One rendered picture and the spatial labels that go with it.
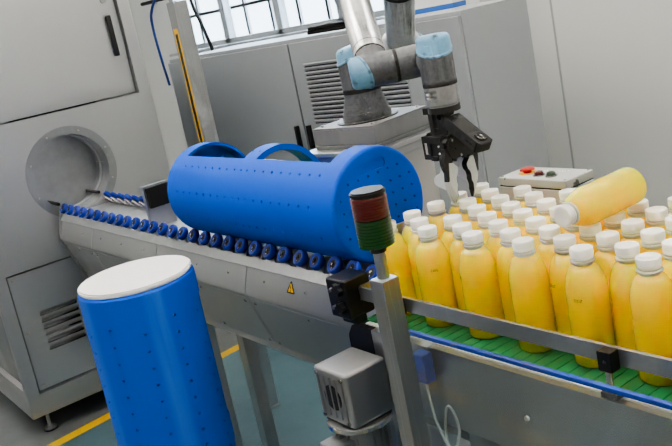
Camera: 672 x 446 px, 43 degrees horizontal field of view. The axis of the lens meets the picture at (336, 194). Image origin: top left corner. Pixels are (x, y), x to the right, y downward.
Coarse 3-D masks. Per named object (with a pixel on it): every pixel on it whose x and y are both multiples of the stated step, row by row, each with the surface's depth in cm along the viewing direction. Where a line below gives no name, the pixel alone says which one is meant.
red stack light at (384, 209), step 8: (384, 192) 146; (352, 200) 145; (360, 200) 143; (368, 200) 143; (376, 200) 143; (384, 200) 145; (352, 208) 146; (360, 208) 144; (368, 208) 143; (376, 208) 143; (384, 208) 144; (360, 216) 144; (368, 216) 144; (376, 216) 144; (384, 216) 144
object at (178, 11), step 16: (176, 16) 323; (176, 32) 326; (192, 32) 327; (192, 48) 327; (192, 64) 328; (192, 80) 328; (192, 96) 330; (208, 96) 333; (192, 112) 334; (208, 112) 333; (208, 128) 333; (272, 384) 358; (272, 400) 358
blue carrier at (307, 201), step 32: (192, 160) 258; (224, 160) 243; (256, 160) 230; (352, 160) 199; (384, 160) 205; (192, 192) 252; (224, 192) 237; (256, 192) 223; (288, 192) 211; (320, 192) 200; (416, 192) 211; (192, 224) 265; (224, 224) 244; (256, 224) 227; (288, 224) 213; (320, 224) 201; (352, 224) 200; (352, 256) 201
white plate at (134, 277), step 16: (160, 256) 221; (176, 256) 218; (112, 272) 215; (128, 272) 212; (144, 272) 209; (160, 272) 206; (176, 272) 203; (80, 288) 206; (96, 288) 203; (112, 288) 200; (128, 288) 198; (144, 288) 196
